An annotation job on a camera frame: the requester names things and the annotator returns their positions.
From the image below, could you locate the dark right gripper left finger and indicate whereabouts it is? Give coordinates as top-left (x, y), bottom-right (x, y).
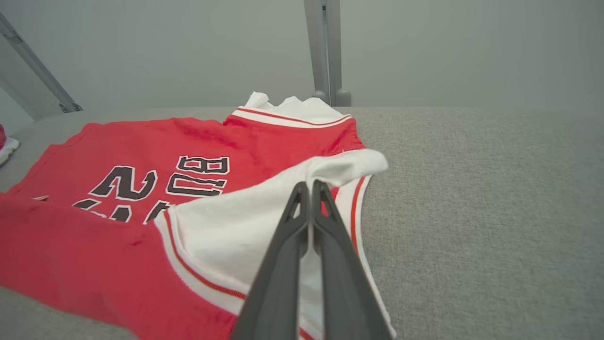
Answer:
top-left (230, 182), bottom-right (310, 340)

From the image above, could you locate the red garment with white trim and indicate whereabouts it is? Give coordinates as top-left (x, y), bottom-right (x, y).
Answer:
top-left (0, 124), bottom-right (20, 166)

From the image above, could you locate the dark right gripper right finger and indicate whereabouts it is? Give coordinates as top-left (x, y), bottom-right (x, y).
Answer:
top-left (312, 180), bottom-right (393, 340)

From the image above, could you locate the grey partition support brace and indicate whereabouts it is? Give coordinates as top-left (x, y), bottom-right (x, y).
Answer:
top-left (0, 12), bottom-right (84, 121)

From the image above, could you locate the grey partition post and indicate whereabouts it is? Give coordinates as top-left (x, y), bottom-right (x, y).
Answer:
top-left (303, 0), bottom-right (352, 107)

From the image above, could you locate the red white basketball jersey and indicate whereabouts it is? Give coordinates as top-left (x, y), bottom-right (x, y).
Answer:
top-left (0, 91), bottom-right (397, 340)

